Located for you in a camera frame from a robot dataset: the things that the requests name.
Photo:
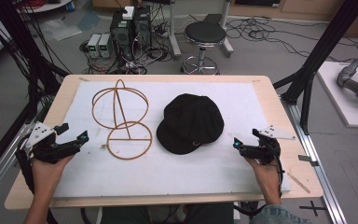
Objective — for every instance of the white floor board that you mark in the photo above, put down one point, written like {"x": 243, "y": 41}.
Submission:
{"x": 345, "y": 102}

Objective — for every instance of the white round table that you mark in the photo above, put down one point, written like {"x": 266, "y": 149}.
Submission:
{"x": 43, "y": 6}

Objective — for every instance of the white table mat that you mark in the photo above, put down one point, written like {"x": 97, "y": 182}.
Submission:
{"x": 167, "y": 174}

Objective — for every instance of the black cap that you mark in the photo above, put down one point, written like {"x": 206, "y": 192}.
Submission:
{"x": 189, "y": 124}

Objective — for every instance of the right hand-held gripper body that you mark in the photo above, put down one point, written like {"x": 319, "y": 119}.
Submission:
{"x": 262, "y": 152}

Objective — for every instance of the white metal stand leg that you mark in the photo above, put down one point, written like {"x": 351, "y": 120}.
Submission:
{"x": 174, "y": 34}
{"x": 227, "y": 40}

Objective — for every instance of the thin wooden strip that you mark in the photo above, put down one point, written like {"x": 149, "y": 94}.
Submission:
{"x": 298, "y": 183}

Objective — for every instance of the person's legs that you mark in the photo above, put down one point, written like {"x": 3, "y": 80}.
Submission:
{"x": 127, "y": 216}

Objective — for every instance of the clear plastic sheet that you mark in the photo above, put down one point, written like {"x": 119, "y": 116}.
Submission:
{"x": 60, "y": 29}

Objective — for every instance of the black frame post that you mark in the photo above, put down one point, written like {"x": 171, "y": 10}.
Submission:
{"x": 323, "y": 46}
{"x": 21, "y": 40}

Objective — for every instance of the blue tape roll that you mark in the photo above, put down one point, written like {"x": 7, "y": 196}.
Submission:
{"x": 70, "y": 6}

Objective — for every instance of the aluminium rail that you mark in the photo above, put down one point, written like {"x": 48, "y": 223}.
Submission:
{"x": 320, "y": 174}
{"x": 0, "y": 174}

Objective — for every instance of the person's left hand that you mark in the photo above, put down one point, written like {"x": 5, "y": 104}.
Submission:
{"x": 46, "y": 174}

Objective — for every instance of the person's right hand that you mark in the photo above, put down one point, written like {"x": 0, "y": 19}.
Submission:
{"x": 267, "y": 175}

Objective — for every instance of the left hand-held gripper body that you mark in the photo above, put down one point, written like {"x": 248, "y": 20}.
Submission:
{"x": 42, "y": 149}

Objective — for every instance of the grey power supply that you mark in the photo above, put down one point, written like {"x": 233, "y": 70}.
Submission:
{"x": 105, "y": 45}
{"x": 93, "y": 45}

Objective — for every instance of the wooden cabinet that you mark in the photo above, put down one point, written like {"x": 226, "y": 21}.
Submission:
{"x": 307, "y": 9}

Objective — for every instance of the black computer tower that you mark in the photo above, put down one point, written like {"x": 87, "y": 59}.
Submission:
{"x": 121, "y": 37}
{"x": 143, "y": 26}

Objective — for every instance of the black round stool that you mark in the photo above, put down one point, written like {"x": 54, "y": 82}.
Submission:
{"x": 205, "y": 32}

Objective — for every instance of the white box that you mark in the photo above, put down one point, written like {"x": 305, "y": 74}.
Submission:
{"x": 128, "y": 12}

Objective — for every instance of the small metal bracket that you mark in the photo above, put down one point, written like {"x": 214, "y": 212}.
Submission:
{"x": 307, "y": 159}

